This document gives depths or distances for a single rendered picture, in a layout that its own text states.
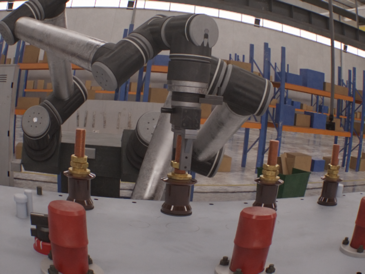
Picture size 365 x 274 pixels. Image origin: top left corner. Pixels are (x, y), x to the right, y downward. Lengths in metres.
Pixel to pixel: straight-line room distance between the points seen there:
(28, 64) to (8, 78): 3.15
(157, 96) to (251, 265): 8.42
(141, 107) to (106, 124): 0.52
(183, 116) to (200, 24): 0.25
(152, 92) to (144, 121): 6.78
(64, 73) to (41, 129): 0.33
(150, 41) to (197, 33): 0.16
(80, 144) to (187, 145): 0.27
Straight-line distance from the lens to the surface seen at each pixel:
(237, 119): 1.72
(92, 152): 2.70
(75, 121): 5.86
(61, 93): 2.30
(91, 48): 1.22
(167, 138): 1.51
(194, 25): 1.08
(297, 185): 5.50
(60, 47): 1.34
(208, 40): 1.11
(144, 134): 2.27
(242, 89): 1.56
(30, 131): 2.27
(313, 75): 10.59
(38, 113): 2.31
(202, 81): 1.10
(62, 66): 2.12
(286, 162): 5.64
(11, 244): 0.81
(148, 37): 1.19
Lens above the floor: 1.69
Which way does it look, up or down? 6 degrees down
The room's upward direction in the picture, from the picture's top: 5 degrees clockwise
